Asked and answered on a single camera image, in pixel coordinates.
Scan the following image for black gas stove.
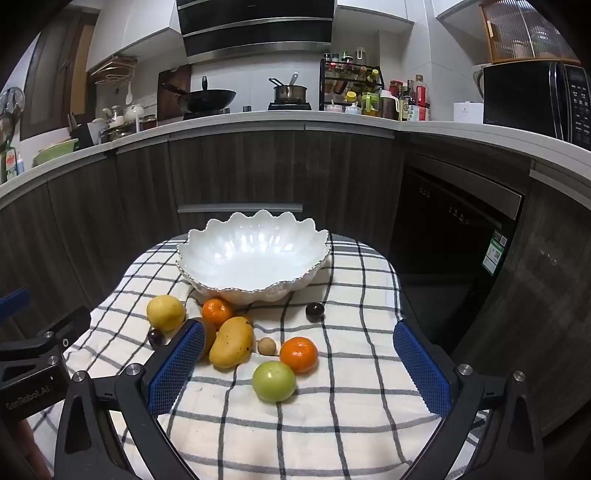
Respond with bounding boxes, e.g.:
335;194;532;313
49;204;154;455
182;102;313;121

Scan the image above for grey drawer handle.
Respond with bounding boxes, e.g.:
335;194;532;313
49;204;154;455
178;203;303;214

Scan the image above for brown kiwi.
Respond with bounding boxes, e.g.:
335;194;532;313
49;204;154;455
193;316;218;361

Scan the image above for wall utensil rack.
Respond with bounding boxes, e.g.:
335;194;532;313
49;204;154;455
90;55;138;86

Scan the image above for white scalloped bowl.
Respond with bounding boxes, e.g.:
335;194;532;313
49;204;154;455
176;210;333;305

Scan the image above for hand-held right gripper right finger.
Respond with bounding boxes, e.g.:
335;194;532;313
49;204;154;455
392;320;546;480

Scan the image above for green apple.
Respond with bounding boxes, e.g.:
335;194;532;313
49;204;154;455
252;361;297;403

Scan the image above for brown jug with white lid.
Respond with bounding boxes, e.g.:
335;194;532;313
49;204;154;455
379;90;400;121

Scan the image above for black white checkered cloth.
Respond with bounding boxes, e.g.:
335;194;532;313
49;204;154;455
28;233;490;480

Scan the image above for black wok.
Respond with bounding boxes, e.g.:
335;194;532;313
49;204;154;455
161;76;237;115

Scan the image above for brown wooden door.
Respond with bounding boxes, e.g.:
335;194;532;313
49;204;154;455
21;9;100;139

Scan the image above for white kettle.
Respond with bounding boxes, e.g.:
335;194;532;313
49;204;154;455
472;62;492;100

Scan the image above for yellow lemon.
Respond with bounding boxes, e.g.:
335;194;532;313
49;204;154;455
147;294;187;332

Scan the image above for green white sticker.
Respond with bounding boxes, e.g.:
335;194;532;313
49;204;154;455
482;231;509;278

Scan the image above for black dishwasher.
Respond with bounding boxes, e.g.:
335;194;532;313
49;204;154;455
388;154;527;354

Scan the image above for dark sauce bottle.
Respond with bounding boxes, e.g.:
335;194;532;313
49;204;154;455
401;83;419;121

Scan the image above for black knife block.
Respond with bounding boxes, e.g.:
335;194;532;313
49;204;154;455
68;113;100;148

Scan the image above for black range hood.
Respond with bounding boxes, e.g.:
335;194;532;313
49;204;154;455
177;0;335;63

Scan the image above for black microwave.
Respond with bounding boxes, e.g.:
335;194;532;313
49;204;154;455
482;60;591;151

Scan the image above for orange tangerine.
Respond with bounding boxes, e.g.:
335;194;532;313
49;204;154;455
202;298;235;326
280;337;319;374

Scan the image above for white canister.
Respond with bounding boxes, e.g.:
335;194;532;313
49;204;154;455
452;102;485;124

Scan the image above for wooden ribbed glass cabinet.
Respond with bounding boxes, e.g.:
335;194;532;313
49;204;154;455
478;0;583;65

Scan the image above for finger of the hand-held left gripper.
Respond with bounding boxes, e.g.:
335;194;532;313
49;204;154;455
0;306;92;367
0;288;31;326

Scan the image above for dark wooden cutting board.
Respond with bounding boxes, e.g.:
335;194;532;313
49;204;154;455
157;64;192;121

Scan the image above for green bowl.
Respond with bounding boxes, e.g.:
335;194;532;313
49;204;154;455
33;137;80;167

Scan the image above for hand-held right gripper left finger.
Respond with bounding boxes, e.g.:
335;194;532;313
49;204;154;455
54;318;206;480

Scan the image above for steel saucepan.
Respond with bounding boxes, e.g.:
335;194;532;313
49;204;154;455
269;73;308;104

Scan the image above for black spice rack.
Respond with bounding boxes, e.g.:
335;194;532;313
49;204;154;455
320;59;385;114

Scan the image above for dark wood lower cabinets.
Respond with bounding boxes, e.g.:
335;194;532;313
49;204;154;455
0;117;591;439

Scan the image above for red label bottle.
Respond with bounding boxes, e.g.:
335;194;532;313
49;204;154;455
413;75;430;121

